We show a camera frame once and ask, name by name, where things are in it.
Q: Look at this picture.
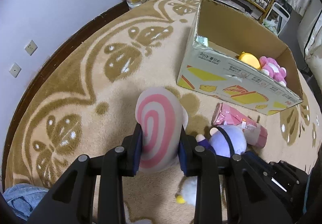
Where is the purple haired doll plush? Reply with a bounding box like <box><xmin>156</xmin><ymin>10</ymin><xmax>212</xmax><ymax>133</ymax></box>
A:
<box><xmin>196</xmin><ymin>125</ymin><xmax>247</xmax><ymax>158</ymax></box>

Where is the pink swirl roll plush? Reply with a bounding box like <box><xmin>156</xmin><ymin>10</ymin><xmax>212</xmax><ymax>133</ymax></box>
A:
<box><xmin>135</xmin><ymin>87</ymin><xmax>188</xmax><ymax>173</ymax></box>

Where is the pink bear plush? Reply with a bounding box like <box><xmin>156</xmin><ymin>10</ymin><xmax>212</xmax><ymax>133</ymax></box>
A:
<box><xmin>259</xmin><ymin>56</ymin><xmax>287</xmax><ymax>87</ymax></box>

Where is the yellow dog plush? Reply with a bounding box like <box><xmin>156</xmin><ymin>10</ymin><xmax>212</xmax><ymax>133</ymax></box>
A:
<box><xmin>237</xmin><ymin>52</ymin><xmax>261</xmax><ymax>70</ymax></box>

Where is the green tissue pack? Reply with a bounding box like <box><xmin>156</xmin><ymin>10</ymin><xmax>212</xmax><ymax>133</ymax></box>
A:
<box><xmin>196</xmin><ymin>36</ymin><xmax>208</xmax><ymax>47</ymax></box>

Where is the blue denim trouser leg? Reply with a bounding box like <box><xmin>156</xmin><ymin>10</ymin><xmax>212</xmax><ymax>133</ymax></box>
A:
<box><xmin>3</xmin><ymin>183</ymin><xmax>49</xmax><ymax>221</ymax></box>

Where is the white penguin plush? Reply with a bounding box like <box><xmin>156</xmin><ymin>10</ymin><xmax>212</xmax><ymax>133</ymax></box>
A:
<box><xmin>176</xmin><ymin>176</ymin><xmax>198</xmax><ymax>206</ymax></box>

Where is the pink wrapped package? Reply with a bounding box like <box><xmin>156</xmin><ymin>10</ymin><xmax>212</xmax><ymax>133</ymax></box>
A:
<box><xmin>212</xmin><ymin>103</ymin><xmax>267</xmax><ymax>148</ymax></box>

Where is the beige floral rug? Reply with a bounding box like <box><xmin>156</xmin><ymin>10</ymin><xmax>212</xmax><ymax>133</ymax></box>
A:
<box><xmin>5</xmin><ymin>0</ymin><xmax>321</xmax><ymax>223</ymax></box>

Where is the open cardboard box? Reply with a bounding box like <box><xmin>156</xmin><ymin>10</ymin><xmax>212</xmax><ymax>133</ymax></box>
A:
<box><xmin>177</xmin><ymin>0</ymin><xmax>303</xmax><ymax>115</ymax></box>

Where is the cream folded quilt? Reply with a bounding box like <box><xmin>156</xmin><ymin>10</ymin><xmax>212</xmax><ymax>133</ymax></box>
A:
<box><xmin>296</xmin><ymin>0</ymin><xmax>322</xmax><ymax>77</ymax></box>

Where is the white metal cart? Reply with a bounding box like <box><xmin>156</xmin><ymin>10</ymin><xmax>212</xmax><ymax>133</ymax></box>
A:
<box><xmin>263</xmin><ymin>2</ymin><xmax>292</xmax><ymax>36</ymax></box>

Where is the lower wall socket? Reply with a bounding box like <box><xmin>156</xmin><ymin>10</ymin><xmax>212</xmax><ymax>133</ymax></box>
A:
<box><xmin>9</xmin><ymin>63</ymin><xmax>21</xmax><ymax>77</ymax></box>

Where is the wall socket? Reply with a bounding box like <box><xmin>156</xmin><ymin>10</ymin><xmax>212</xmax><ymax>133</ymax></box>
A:
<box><xmin>9</xmin><ymin>63</ymin><xmax>21</xmax><ymax>77</ymax></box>
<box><xmin>25</xmin><ymin>40</ymin><xmax>38</xmax><ymax>56</ymax></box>

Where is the upper wall socket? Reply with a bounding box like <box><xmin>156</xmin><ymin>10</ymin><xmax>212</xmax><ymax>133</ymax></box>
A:
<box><xmin>25</xmin><ymin>40</ymin><xmax>38</xmax><ymax>56</ymax></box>

